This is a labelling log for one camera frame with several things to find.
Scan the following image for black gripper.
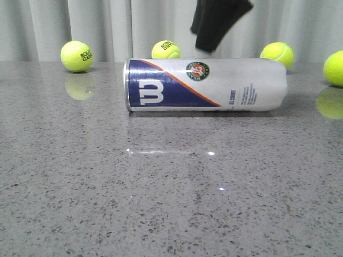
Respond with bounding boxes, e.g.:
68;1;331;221
190;0;253;53

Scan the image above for white Wilson tennis ball can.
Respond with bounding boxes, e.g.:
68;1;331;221
123;58;288;111

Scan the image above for yellow tennis ball centre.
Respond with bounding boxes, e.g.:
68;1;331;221
151;40;181;58

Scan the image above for yellow tennis ball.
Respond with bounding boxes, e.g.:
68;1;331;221
260;42;294;69
61;41;93;72
323;50;343;87
151;40;181;58

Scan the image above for yellow tennis ball far right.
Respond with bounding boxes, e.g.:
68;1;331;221
323;50;343;87

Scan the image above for yellow tennis ball far left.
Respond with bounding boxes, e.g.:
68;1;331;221
61;41;93;72

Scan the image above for white pleated curtain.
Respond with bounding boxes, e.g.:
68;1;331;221
1;1;342;62

